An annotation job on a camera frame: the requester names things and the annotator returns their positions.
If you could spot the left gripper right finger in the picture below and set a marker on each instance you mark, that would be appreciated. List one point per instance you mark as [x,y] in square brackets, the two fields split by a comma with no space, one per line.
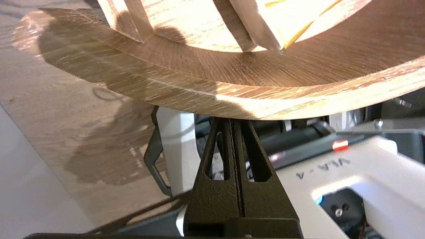
[262,199]

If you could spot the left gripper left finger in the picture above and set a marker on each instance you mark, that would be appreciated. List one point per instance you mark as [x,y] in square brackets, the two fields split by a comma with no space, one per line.
[215,199]

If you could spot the round wooden tray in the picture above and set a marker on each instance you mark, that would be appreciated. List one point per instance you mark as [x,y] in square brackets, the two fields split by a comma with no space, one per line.
[265,66]

